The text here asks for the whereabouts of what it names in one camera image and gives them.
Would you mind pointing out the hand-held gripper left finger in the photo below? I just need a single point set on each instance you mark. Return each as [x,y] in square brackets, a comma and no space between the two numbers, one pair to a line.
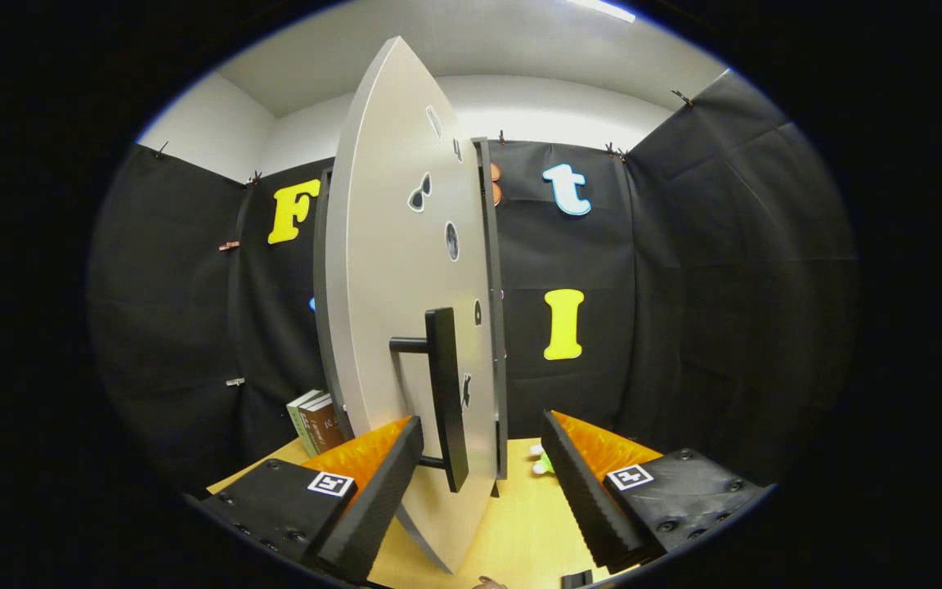
[377,503]

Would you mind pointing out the black backdrop cloth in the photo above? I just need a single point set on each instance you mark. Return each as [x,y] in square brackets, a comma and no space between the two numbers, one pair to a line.
[684,327]

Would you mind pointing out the small black object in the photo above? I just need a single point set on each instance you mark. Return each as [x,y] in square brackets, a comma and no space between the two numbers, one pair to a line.
[577,580]

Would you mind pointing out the green plush toy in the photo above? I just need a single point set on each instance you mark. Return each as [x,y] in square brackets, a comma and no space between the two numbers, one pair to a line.
[542,462]

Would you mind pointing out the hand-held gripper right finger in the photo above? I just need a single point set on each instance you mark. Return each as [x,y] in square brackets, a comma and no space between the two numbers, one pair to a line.
[585,499]

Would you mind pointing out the grey cabinet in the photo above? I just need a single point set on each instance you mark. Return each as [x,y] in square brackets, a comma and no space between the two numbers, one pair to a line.
[494,286]

